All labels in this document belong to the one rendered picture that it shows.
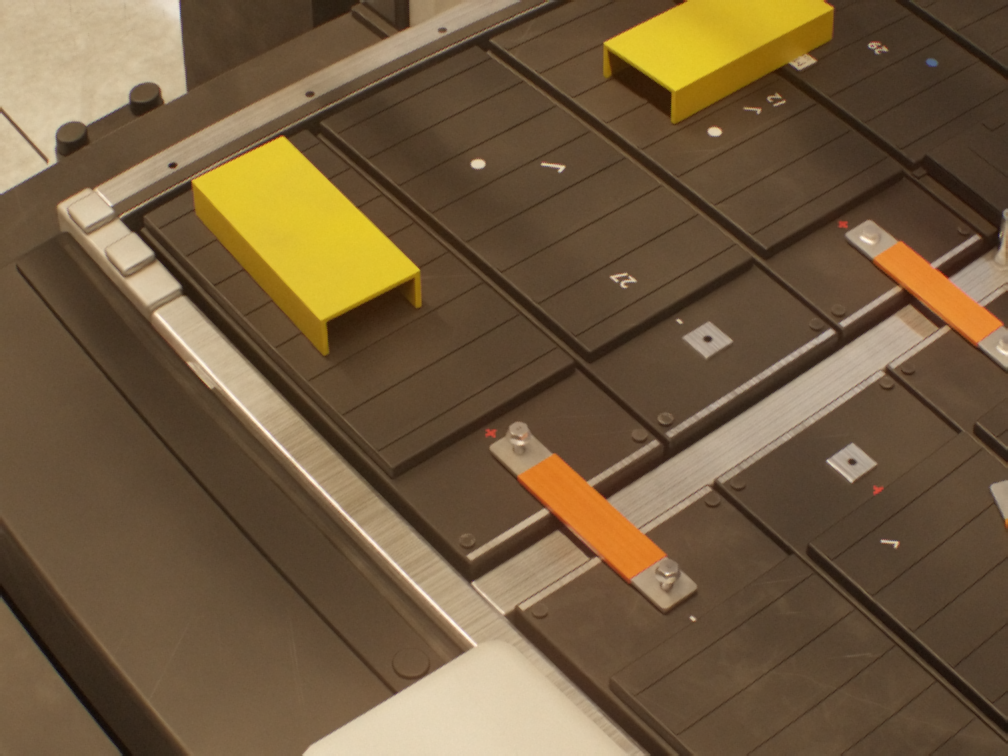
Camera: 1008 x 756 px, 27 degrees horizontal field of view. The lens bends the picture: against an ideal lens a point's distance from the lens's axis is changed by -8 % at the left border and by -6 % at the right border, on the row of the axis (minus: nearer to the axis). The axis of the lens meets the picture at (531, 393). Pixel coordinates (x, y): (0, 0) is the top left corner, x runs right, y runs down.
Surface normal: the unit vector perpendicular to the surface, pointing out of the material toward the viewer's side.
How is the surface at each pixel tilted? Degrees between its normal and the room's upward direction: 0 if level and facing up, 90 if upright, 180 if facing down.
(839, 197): 0
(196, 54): 90
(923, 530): 0
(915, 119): 0
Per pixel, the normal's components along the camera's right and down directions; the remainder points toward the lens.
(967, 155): 0.00, -0.69
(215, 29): -0.67, 0.54
